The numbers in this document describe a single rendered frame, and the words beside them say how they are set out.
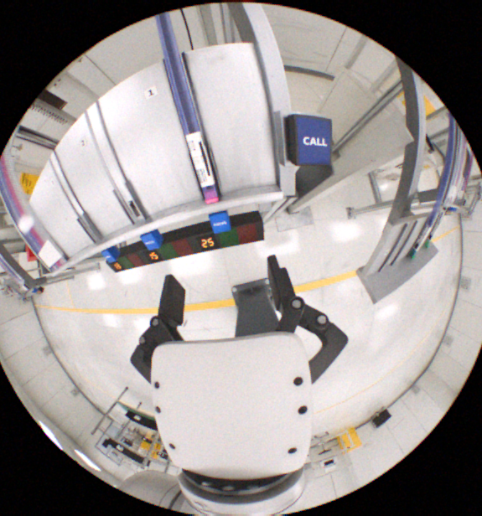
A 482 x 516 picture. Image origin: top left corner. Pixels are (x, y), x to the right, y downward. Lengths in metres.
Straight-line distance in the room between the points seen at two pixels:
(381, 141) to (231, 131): 0.29
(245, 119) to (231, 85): 0.04
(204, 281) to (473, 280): 8.03
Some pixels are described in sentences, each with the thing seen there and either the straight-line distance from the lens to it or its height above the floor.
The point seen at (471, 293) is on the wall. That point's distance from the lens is 7.90.
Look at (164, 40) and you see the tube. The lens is 0.21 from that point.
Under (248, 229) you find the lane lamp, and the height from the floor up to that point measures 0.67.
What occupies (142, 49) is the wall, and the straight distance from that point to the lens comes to 2.08.
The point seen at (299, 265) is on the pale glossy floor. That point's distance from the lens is 0.97.
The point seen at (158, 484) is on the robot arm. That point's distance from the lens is 0.20.
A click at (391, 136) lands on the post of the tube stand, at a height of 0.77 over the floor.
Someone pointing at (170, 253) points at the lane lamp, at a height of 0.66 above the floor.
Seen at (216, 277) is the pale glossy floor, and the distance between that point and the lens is 0.94.
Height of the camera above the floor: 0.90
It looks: 83 degrees down
